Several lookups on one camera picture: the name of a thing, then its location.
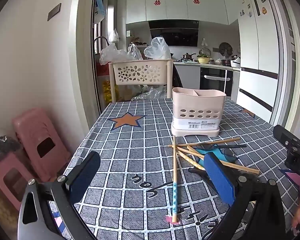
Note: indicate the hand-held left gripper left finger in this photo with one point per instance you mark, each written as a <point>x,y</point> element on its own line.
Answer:
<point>83,176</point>

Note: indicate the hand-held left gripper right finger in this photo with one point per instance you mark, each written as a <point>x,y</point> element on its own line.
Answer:
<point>220,180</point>

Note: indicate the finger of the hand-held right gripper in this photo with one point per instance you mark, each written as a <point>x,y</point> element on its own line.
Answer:
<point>286,136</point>

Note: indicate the wooden chopstick blue patterned end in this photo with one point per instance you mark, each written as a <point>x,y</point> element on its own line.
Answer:
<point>175,192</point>

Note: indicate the beige plastic utensil holder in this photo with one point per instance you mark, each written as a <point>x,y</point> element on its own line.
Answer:
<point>198,110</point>

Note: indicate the grey checked tablecloth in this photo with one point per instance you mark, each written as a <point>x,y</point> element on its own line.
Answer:
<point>130,155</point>

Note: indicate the pink plastic stool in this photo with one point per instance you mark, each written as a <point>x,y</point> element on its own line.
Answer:
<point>7,182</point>
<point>37,140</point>

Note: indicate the dark plastic bag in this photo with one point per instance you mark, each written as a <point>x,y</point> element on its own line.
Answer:
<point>2,147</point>

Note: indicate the white refrigerator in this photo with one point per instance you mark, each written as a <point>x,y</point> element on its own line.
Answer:
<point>255,55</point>

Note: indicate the black built-in oven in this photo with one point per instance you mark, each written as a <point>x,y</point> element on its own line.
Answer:
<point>216,81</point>

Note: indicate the white rice cooker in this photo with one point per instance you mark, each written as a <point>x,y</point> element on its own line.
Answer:
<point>235,61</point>

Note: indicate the red and yellow bag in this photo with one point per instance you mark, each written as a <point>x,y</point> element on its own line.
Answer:
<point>105,85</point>

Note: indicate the crumpled clear plastic bag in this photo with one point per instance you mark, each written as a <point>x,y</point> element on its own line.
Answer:
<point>150,93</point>

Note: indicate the yellow bowl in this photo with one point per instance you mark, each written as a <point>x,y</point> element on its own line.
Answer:
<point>203,60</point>

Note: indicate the beige floral cutout basket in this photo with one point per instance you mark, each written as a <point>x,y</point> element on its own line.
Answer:
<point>137,73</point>

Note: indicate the brown cooking pot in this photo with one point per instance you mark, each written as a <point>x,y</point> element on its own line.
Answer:
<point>188,55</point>

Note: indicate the metal kitchen faucet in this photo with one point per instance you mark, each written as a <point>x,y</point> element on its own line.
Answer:
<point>100,40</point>

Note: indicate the white hanging plastic bag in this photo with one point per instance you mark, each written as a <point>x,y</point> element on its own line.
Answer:
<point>113,36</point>

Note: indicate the black range hood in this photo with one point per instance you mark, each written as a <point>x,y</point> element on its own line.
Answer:
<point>175,33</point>

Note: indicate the red paper decal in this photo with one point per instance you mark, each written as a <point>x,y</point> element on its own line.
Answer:
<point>157,2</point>
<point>196,1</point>

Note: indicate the blue and white bag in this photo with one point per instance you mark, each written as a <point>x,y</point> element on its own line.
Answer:
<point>100,8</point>

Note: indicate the white upper kitchen cabinets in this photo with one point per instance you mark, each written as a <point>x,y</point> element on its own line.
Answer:
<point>175,7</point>

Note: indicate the grey wall switch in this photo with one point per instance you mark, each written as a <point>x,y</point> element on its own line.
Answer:
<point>54,12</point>

